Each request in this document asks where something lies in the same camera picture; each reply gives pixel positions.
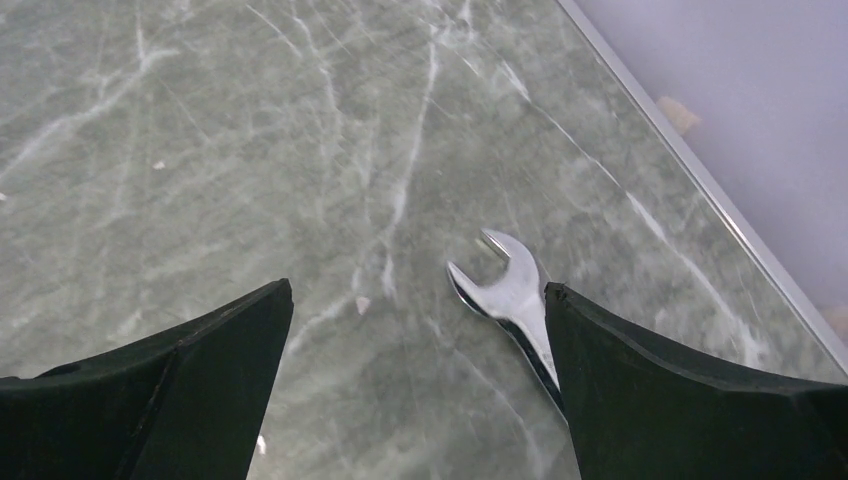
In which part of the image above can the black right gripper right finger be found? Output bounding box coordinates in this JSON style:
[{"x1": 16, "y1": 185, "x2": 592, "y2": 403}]
[{"x1": 545, "y1": 283, "x2": 847, "y2": 479}]

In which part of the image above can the chrome open-end wrench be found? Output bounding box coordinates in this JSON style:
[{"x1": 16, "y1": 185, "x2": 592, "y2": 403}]
[{"x1": 446, "y1": 228, "x2": 564, "y2": 411}]

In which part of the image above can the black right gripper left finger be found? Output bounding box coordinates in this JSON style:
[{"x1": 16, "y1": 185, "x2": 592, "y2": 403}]
[{"x1": 1, "y1": 279, "x2": 294, "y2": 479}]

